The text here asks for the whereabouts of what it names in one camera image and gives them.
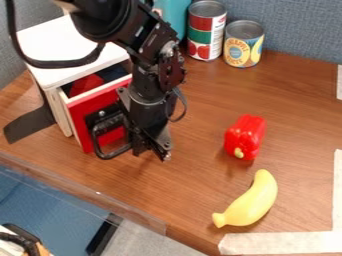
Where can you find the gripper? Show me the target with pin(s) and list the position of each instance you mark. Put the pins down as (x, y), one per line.
(149, 113)

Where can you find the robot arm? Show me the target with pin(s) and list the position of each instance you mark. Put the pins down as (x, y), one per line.
(133, 26)

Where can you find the drawer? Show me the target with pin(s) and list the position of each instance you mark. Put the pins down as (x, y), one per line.
(89, 103)

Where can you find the red toy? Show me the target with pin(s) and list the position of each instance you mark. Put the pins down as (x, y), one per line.
(85, 84)

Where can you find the red toy pepper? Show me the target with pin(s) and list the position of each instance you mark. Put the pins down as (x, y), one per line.
(245, 136)

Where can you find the tomato print can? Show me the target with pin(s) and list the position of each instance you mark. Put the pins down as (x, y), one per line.
(206, 30)

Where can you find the teal bottle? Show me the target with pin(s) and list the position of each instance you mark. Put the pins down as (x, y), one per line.
(173, 15)

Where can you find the cabinet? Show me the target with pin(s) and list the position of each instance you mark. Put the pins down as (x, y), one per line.
(58, 43)

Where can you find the pineapple print can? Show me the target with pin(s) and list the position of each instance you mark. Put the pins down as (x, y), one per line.
(242, 45)

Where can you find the yellow toy banana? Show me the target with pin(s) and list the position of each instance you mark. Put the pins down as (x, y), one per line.
(251, 203)

